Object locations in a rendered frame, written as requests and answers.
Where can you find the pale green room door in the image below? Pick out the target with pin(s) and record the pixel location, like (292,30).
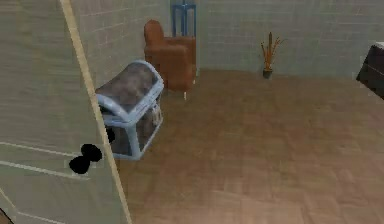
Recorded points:
(40,100)

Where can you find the pale blue grey chest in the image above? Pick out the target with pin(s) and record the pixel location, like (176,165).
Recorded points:
(131,106)

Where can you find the orange potted house plant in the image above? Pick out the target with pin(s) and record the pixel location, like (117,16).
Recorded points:
(268,55)

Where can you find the blue metal stand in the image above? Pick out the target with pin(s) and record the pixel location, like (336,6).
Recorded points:
(184,16)

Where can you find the brown leather armchair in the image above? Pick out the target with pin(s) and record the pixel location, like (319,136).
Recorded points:
(170,55)

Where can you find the dark brown cabinet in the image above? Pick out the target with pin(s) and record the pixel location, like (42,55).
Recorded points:
(372,71)

